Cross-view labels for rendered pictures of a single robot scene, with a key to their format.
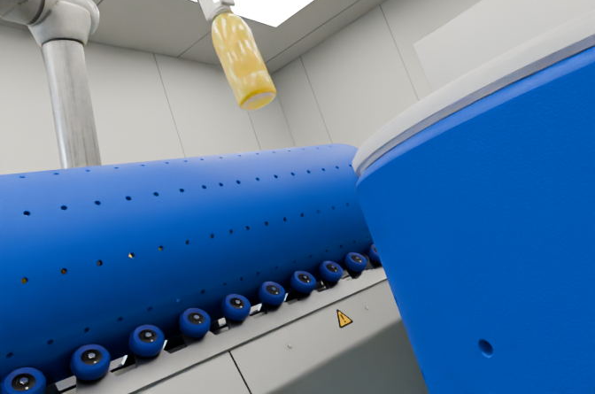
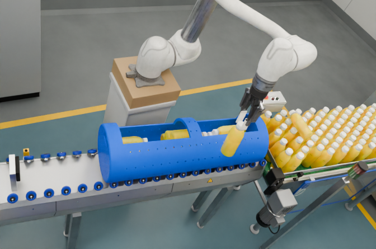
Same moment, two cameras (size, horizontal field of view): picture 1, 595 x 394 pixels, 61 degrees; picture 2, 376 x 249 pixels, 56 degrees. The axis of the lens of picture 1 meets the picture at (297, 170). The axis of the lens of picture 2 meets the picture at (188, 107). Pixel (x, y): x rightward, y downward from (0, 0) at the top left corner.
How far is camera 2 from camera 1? 1.61 m
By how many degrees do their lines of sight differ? 56
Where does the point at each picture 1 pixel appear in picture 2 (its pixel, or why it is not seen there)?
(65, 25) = not seen: outside the picture
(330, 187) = (236, 160)
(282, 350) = (186, 184)
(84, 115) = (203, 22)
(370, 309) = (221, 179)
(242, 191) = (203, 161)
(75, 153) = (190, 33)
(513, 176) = not seen: outside the picture
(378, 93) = not seen: outside the picture
